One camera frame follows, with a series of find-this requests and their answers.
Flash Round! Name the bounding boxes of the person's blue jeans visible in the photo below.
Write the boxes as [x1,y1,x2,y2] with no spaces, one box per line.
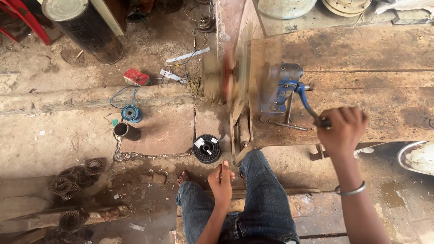
[176,149,301,244]

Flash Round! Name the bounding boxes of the small motor armature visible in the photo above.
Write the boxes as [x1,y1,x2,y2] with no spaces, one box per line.
[198,15,215,33]

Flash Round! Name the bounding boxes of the blue cable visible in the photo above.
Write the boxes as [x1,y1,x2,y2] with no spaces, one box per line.
[109,84,141,110]

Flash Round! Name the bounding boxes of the blue hand crank winding machine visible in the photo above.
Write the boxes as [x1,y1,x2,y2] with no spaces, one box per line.
[258,62,332,129]

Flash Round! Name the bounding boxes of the short white paper strip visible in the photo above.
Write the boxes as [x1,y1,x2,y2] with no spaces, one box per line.
[159,69,188,84]

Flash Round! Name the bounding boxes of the person's left hand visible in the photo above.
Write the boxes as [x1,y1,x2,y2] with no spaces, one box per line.
[208,160,236,209]

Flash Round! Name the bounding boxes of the steel clamp rod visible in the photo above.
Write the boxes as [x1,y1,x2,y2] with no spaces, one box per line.
[269,91,309,132]

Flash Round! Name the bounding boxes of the red cardboard box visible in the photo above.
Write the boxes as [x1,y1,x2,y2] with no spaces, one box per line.
[123,68,150,87]

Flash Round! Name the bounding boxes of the blue wire spool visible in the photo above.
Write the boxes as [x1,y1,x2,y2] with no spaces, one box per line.
[121,104,144,124]

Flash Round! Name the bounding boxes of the long white paper strip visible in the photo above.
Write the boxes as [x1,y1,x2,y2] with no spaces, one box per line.
[165,47,211,63]

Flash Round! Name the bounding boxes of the black plastic wire spool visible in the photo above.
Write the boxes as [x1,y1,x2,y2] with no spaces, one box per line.
[193,134,222,164]

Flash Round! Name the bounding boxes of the brown rag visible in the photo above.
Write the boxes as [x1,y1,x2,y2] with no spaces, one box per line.
[186,76,205,98]

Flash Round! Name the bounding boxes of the red plastic chair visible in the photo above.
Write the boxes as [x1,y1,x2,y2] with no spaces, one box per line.
[0,0,52,46]

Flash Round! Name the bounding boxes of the pale blue drum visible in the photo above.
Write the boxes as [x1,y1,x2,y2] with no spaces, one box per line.
[258,0,318,20]

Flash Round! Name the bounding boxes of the rusty stator core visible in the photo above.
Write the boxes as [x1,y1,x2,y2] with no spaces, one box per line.
[59,208,89,234]
[49,176,81,200]
[84,157,106,176]

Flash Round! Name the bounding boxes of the cream wheel rim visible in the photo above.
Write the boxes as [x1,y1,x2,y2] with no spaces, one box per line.
[321,0,372,17]

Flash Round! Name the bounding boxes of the black metal drum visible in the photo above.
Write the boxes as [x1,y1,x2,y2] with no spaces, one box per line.
[41,0,124,66]

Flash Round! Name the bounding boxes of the cream wooden plank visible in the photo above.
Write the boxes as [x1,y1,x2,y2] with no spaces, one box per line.
[90,0,125,37]

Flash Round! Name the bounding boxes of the red spinning coil former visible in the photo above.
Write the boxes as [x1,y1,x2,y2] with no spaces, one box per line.
[203,51,251,106]

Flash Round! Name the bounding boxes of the person's right hand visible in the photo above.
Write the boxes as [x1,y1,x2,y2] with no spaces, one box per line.
[317,107,370,160]

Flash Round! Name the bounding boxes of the short black pipe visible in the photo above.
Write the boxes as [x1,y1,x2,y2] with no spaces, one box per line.
[113,122,142,142]

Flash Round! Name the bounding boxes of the white metal basin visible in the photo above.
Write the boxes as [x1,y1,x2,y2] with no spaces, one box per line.
[397,141,434,176]

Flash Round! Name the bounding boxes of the person's sandalled foot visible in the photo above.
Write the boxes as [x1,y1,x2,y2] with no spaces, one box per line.
[177,170,191,186]

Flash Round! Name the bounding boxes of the silver metal bangle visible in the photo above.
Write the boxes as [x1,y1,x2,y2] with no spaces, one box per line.
[335,181,367,197]

